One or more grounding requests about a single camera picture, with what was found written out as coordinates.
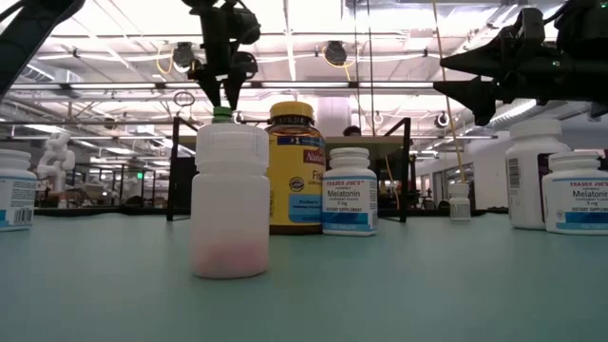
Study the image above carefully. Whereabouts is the black table frame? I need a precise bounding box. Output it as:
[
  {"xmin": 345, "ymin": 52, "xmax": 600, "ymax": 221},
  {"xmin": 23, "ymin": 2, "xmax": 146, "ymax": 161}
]
[{"xmin": 33, "ymin": 206, "xmax": 509, "ymax": 219}]

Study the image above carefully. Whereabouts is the black hanging cable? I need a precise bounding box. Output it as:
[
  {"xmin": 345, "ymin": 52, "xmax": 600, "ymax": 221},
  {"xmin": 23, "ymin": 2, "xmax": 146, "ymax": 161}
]
[
  {"xmin": 366, "ymin": 0, "xmax": 375, "ymax": 137},
  {"xmin": 352, "ymin": 0, "xmax": 359, "ymax": 130}
]

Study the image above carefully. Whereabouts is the green-capped bottle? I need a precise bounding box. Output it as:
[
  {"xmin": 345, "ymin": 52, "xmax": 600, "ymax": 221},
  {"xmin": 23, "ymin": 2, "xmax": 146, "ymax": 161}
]
[{"xmin": 212, "ymin": 105, "xmax": 234, "ymax": 125}]

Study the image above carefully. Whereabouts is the yellow fish oil bottle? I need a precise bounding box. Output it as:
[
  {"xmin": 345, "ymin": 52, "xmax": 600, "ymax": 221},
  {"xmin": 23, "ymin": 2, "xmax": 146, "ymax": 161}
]
[{"xmin": 264, "ymin": 101, "xmax": 327, "ymax": 237}]

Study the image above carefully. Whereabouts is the large white barcode bottle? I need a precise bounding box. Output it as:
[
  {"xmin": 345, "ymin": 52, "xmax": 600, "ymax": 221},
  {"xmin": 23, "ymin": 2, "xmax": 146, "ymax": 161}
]
[{"xmin": 504, "ymin": 118, "xmax": 571, "ymax": 231}]

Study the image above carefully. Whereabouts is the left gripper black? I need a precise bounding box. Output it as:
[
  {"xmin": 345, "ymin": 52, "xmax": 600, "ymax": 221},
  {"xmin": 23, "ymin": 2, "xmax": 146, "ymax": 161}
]
[{"xmin": 187, "ymin": 0, "xmax": 261, "ymax": 111}]

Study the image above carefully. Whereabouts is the green table mat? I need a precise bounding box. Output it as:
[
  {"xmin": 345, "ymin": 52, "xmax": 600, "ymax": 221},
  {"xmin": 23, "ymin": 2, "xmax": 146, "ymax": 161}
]
[{"xmin": 0, "ymin": 211, "xmax": 608, "ymax": 342}]

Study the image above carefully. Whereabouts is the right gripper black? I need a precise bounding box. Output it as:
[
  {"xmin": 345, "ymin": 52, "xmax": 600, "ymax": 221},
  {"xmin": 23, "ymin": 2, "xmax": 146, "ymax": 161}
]
[{"xmin": 432, "ymin": 7, "xmax": 590, "ymax": 127}]

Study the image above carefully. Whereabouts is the white melatonin bottle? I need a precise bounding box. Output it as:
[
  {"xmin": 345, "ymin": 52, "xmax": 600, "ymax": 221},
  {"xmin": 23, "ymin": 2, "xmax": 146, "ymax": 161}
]
[
  {"xmin": 321, "ymin": 146, "xmax": 379, "ymax": 238},
  {"xmin": 541, "ymin": 150, "xmax": 608, "ymax": 236},
  {"xmin": 0, "ymin": 148, "xmax": 38, "ymax": 233}
]

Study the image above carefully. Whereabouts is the yellow hanging cable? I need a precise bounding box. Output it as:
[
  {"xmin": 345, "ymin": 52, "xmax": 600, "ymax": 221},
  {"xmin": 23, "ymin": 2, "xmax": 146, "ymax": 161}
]
[{"xmin": 430, "ymin": 0, "xmax": 466, "ymax": 185}]

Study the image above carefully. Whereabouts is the wooden shelf with black legs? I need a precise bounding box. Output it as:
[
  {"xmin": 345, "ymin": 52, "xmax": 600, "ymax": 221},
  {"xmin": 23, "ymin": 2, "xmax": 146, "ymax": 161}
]
[{"xmin": 165, "ymin": 116, "xmax": 412, "ymax": 224}]

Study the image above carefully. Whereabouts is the white round pillar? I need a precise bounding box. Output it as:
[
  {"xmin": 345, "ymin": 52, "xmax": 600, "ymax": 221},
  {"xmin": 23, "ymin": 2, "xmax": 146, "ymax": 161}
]
[{"xmin": 316, "ymin": 97, "xmax": 352, "ymax": 138}]

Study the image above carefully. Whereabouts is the small white pill bottle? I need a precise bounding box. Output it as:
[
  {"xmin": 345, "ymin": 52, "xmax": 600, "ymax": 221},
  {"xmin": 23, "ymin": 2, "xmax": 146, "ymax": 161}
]
[{"xmin": 448, "ymin": 182, "xmax": 472, "ymax": 222}]

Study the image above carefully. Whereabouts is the black ceiling cable reel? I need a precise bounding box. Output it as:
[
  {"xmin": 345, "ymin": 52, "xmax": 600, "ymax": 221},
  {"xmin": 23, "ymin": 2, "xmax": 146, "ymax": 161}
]
[
  {"xmin": 324, "ymin": 40, "xmax": 348, "ymax": 67},
  {"xmin": 171, "ymin": 41, "xmax": 197, "ymax": 75}
]

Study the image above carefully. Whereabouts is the translucent bottle with pink pills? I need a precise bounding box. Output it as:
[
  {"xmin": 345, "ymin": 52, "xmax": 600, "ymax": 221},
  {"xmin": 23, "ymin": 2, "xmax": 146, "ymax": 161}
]
[{"xmin": 190, "ymin": 122, "xmax": 271, "ymax": 280}]

